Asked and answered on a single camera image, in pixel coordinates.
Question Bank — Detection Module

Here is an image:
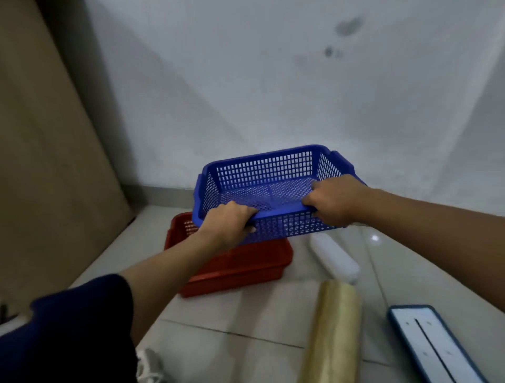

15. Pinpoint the red plastic mesh basket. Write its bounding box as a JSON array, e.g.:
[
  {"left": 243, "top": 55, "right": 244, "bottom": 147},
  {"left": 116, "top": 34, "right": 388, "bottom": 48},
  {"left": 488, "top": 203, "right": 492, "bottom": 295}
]
[{"left": 164, "top": 212, "right": 294, "bottom": 298}]

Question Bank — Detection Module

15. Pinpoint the white film roll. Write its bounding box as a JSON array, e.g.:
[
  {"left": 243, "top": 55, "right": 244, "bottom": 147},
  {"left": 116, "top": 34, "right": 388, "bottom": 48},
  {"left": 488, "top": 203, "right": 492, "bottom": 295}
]
[{"left": 309, "top": 234, "right": 361, "bottom": 284}]

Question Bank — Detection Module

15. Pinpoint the brown cardboard sheet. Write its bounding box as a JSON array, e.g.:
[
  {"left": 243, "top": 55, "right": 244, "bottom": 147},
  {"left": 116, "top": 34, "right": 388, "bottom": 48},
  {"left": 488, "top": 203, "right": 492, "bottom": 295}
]
[{"left": 0, "top": 0, "right": 133, "bottom": 316}]

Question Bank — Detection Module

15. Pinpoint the blue plastic mesh basket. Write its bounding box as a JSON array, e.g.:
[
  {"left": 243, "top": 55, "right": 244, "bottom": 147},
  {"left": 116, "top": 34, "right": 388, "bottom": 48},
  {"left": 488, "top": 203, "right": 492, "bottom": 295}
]
[{"left": 193, "top": 144, "right": 367, "bottom": 245}]

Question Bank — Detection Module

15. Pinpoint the person's left hand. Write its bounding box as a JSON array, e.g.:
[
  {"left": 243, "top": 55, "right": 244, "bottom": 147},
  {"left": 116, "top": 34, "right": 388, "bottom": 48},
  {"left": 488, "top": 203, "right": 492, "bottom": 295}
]
[{"left": 196, "top": 200, "right": 260, "bottom": 254}]

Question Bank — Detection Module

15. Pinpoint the person's right forearm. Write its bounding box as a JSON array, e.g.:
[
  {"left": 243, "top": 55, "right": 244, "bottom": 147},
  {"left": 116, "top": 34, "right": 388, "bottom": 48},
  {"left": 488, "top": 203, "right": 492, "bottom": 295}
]
[{"left": 365, "top": 187, "right": 505, "bottom": 312}]

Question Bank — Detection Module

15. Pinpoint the white shoe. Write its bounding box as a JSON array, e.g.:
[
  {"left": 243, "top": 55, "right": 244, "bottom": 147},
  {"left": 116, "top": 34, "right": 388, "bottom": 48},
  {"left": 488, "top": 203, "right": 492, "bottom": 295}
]
[{"left": 136, "top": 348, "right": 166, "bottom": 383}]

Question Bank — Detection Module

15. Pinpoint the dark blue sleeve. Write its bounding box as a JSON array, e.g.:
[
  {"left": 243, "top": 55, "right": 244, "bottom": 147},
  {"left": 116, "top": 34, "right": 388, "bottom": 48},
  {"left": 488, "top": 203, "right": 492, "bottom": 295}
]
[{"left": 0, "top": 274, "right": 139, "bottom": 383}]

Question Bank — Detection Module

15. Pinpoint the blue-edged white flat board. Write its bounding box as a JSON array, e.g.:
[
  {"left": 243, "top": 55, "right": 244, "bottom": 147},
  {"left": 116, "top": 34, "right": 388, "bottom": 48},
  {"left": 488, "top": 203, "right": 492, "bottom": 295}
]
[{"left": 387, "top": 305, "right": 490, "bottom": 383}]

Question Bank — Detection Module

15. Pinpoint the person's right hand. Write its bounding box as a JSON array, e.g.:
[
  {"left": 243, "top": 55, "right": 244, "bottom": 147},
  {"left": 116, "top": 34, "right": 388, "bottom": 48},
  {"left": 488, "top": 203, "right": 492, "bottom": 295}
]
[{"left": 302, "top": 174, "right": 374, "bottom": 228}]

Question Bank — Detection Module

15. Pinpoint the yellowish clear film roll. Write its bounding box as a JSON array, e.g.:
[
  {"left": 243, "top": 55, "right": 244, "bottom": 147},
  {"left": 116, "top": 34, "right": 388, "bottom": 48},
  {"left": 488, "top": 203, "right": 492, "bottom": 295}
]
[{"left": 298, "top": 280, "right": 363, "bottom": 383}]

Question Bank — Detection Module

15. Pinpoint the person's left forearm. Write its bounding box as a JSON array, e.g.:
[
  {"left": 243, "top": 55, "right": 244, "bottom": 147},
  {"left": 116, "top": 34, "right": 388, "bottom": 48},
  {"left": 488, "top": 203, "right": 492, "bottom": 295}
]
[{"left": 120, "top": 229, "right": 227, "bottom": 348}]

